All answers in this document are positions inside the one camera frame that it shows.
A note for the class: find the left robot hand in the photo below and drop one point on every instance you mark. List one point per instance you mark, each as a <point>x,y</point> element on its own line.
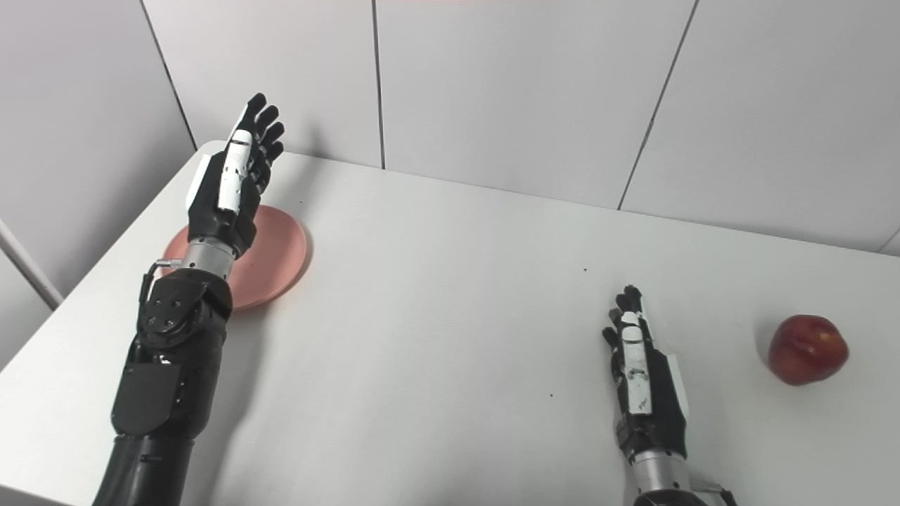
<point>225,197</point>

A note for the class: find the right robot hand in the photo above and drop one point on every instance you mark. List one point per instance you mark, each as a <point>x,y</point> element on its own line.
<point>643,393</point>

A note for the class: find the pink round plate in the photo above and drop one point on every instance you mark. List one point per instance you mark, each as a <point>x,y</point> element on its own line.
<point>271,263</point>

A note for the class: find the red apple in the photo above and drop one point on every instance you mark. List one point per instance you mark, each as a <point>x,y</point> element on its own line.
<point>807,348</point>

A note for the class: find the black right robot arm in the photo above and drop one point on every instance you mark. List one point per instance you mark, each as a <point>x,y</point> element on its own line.
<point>664,481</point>

